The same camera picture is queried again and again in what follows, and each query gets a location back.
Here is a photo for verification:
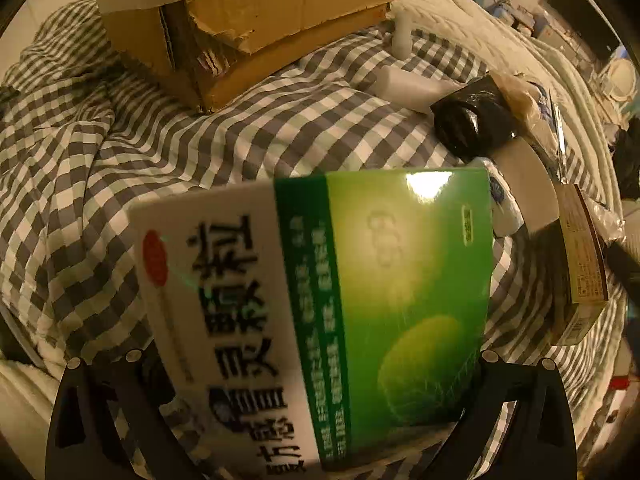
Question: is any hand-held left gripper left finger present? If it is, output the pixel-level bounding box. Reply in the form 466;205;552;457
46;349;213;480

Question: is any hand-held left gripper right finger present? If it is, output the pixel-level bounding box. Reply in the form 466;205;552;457
425;351;579;480

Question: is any green and white medicine box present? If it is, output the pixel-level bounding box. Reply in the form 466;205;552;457
127;167;496;473

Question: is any brown cardboard box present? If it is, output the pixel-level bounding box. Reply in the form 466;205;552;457
90;0;405;113

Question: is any white fluffy sheet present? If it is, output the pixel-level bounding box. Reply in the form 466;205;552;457
0;355;68;443

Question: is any beige carton with brown edge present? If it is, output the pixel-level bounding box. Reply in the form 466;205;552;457
550;184;610;347

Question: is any white packet with blue print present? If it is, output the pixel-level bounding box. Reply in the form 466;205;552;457
472;157;525;239

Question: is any grey checked blanket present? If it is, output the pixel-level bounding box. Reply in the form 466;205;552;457
0;0;626;480

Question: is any dark cloth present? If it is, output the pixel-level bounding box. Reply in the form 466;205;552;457
611;125;640;197

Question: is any clear plastic wrapper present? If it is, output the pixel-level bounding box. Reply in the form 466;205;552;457
530;85;572;183

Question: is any black plastic bag roll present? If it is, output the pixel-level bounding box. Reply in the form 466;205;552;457
431;74;521;163

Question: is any crumpled beige plastic bag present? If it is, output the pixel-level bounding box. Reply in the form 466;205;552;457
492;74;543;122

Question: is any white plastic bottle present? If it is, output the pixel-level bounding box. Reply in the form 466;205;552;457
375;65;453;114

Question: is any white round object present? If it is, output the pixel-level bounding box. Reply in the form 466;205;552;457
600;55;637;103

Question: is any pale quilted blanket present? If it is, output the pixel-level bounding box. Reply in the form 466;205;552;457
390;0;632;211

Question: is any small white upright bottle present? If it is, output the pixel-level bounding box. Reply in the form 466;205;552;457
392;7;416;59

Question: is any dark monitor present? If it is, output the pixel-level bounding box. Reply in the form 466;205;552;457
549;0;622;57

